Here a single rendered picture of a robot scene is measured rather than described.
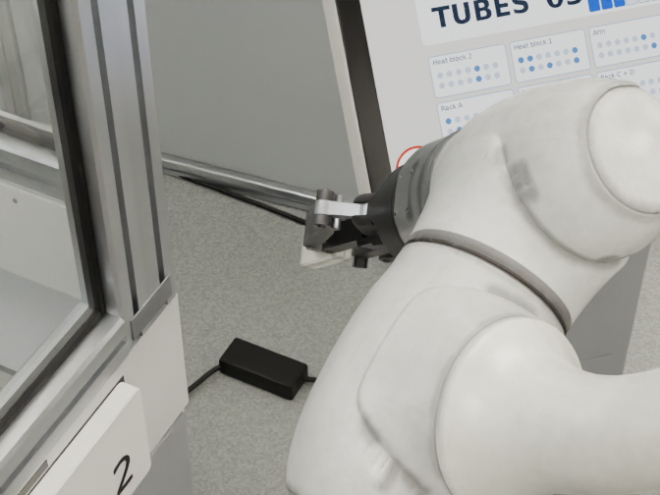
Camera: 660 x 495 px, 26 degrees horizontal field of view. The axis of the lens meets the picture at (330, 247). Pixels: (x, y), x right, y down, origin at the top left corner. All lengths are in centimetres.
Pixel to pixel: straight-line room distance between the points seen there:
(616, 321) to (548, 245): 85
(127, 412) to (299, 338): 130
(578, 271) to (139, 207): 45
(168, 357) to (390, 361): 56
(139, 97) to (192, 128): 163
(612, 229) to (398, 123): 51
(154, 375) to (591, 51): 48
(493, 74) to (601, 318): 42
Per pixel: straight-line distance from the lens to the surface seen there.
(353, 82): 122
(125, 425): 119
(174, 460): 136
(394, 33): 123
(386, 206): 92
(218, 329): 249
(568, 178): 73
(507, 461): 69
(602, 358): 164
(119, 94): 104
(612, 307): 158
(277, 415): 235
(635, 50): 131
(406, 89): 123
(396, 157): 123
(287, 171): 267
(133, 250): 113
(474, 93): 125
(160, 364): 125
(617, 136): 74
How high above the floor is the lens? 182
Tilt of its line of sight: 44 degrees down
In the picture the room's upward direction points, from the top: straight up
